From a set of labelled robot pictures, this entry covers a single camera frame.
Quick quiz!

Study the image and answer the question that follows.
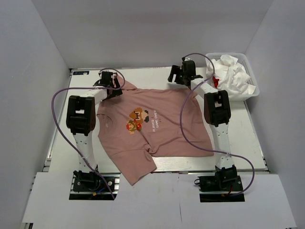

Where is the pink t shirt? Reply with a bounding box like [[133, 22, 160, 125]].
[[97, 83, 213, 185]]

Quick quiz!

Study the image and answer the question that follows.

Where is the white t shirt red print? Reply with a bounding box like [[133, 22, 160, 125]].
[[212, 73, 256, 101]]

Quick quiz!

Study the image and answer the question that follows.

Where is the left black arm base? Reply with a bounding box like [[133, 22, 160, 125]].
[[69, 170, 120, 200]]

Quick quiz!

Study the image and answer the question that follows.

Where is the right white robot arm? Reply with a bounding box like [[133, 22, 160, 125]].
[[168, 57, 237, 190]]

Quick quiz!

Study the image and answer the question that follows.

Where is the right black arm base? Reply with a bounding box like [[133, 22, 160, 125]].
[[194, 176, 245, 203]]

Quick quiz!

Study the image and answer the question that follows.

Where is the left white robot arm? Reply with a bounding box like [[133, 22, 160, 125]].
[[66, 71, 122, 173]]

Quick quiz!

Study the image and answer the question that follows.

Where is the white t shirt in basket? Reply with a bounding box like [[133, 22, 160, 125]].
[[209, 54, 251, 83]]

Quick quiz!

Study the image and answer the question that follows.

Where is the white plastic basket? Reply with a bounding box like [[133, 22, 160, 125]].
[[206, 52, 260, 101]]

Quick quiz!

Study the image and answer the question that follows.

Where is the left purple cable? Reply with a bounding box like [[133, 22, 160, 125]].
[[51, 68, 127, 200]]

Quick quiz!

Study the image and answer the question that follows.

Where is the purple cable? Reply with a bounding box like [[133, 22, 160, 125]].
[[180, 52, 255, 198], [51, 68, 127, 200]]

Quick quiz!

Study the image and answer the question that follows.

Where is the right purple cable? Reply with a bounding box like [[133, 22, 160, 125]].
[[180, 52, 255, 198]]

